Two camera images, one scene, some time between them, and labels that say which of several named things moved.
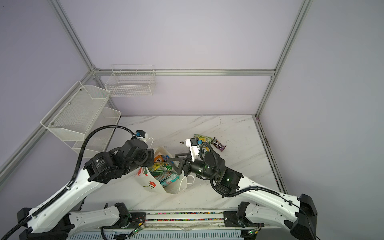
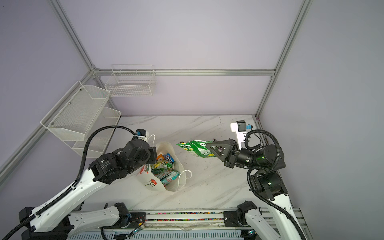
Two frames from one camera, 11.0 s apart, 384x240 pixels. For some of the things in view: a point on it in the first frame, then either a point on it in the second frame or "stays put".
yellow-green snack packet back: (203, 138) -> (199, 147)
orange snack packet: (158, 157) stays put
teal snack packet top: (172, 178) stays put
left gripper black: (149, 154) stays put
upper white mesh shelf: (73, 117) stays put
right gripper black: (188, 162) -> (230, 153)
